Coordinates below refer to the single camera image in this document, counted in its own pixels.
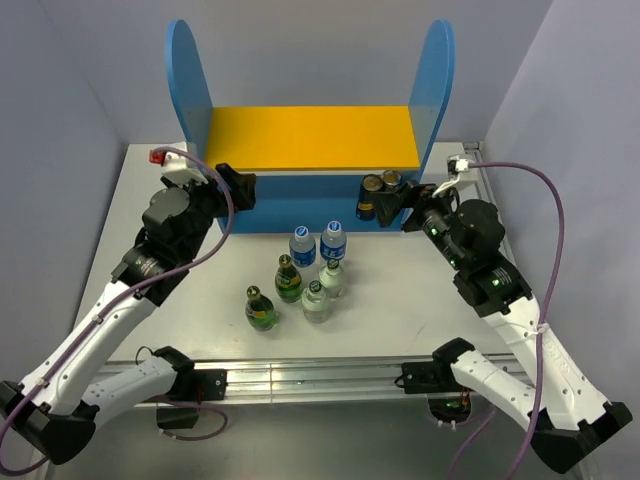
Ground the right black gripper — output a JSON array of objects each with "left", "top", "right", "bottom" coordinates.
[{"left": 366, "top": 178, "right": 466, "bottom": 268}]

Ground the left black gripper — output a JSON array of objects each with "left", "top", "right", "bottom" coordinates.
[{"left": 162, "top": 162, "right": 256, "bottom": 260}]

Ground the Pocari Sweat bottle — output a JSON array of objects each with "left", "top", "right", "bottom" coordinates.
[
  {"left": 320, "top": 220, "right": 347, "bottom": 261},
  {"left": 289, "top": 225, "right": 316, "bottom": 268}
]

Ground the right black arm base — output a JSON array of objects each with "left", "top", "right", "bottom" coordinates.
[{"left": 394, "top": 360, "right": 472, "bottom": 429}]

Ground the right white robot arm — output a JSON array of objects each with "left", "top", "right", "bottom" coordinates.
[{"left": 370, "top": 182, "right": 632, "bottom": 474}]

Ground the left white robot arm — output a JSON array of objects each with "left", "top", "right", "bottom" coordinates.
[{"left": 1, "top": 163, "right": 257, "bottom": 465}]

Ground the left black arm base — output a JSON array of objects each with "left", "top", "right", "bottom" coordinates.
[{"left": 134, "top": 346, "right": 227, "bottom": 434}]

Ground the blue and yellow wooden shelf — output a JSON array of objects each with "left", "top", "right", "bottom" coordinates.
[{"left": 164, "top": 19, "right": 456, "bottom": 234}]

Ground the front black yellow can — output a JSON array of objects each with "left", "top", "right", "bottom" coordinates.
[{"left": 356, "top": 174, "right": 384, "bottom": 221}]

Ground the black yellow can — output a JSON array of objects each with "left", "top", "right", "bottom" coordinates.
[
  {"left": 356, "top": 174, "right": 384, "bottom": 221},
  {"left": 381, "top": 170, "right": 403, "bottom": 192}
]

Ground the rear black yellow can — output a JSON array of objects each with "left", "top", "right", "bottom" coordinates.
[{"left": 381, "top": 170, "right": 403, "bottom": 192}]

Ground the rear clear glass bottle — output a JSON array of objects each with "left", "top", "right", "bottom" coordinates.
[{"left": 318, "top": 258, "right": 345, "bottom": 299}]

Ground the clear glass bottle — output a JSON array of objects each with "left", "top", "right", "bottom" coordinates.
[
  {"left": 301, "top": 280, "right": 330, "bottom": 324},
  {"left": 318, "top": 258, "right": 345, "bottom": 299}
]

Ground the rear green Perrier bottle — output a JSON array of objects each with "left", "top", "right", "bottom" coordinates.
[{"left": 274, "top": 254, "right": 303, "bottom": 303}]

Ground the green perrier bottle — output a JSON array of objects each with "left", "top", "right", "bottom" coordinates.
[
  {"left": 245, "top": 285, "right": 278, "bottom": 332},
  {"left": 274, "top": 254, "right": 303, "bottom": 303}
]

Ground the front clear glass bottle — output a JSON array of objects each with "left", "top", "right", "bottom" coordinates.
[{"left": 301, "top": 280, "right": 330, "bottom": 324}]

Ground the front green Perrier bottle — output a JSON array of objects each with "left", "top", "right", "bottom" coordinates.
[{"left": 245, "top": 285, "right": 278, "bottom": 332}]

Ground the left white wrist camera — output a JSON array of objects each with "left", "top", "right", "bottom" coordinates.
[{"left": 149, "top": 151, "right": 207, "bottom": 186}]

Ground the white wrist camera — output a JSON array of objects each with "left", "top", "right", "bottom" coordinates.
[
  {"left": 149, "top": 151, "right": 207, "bottom": 186},
  {"left": 432, "top": 154, "right": 477, "bottom": 197}
]

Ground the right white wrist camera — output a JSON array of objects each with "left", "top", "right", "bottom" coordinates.
[{"left": 432, "top": 154, "right": 477, "bottom": 197}]

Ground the aluminium right side rail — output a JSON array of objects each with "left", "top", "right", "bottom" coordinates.
[{"left": 462, "top": 142, "right": 515, "bottom": 264}]

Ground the aluminium rail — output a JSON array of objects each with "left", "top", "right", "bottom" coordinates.
[
  {"left": 462, "top": 142, "right": 515, "bottom": 264},
  {"left": 94, "top": 355, "right": 531, "bottom": 407}
]

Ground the aluminium front rail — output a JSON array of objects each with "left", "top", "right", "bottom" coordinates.
[{"left": 94, "top": 355, "right": 531, "bottom": 407}]

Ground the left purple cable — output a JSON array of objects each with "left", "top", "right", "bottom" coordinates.
[{"left": 0, "top": 147, "right": 236, "bottom": 474}]

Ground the purple cable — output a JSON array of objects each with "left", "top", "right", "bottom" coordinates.
[
  {"left": 447, "top": 161, "right": 568, "bottom": 480},
  {"left": 0, "top": 147, "right": 236, "bottom": 474}
]

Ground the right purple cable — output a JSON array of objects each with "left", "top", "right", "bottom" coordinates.
[{"left": 447, "top": 161, "right": 568, "bottom": 480}]

